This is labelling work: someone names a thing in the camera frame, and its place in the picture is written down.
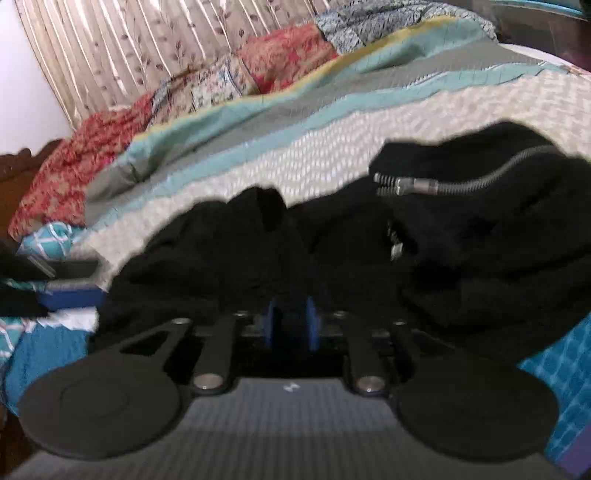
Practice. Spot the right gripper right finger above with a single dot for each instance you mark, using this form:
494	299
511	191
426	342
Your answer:
313	324

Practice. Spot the black pants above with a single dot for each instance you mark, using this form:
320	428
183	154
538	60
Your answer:
482	241

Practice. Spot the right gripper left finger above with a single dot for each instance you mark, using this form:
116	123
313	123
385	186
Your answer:
268	323

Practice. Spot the red floral patchwork quilt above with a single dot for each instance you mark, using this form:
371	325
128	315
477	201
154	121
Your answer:
263	65

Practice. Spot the striped patterned bed comforter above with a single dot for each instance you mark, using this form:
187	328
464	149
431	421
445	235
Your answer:
188	394

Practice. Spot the teal lattice pattern pillow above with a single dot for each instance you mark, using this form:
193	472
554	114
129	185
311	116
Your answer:
52	241

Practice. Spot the beige leaf pattern curtain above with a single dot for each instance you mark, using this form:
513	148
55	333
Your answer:
99	55

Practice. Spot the carved wooden headboard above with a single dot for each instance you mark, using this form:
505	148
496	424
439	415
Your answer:
17	172

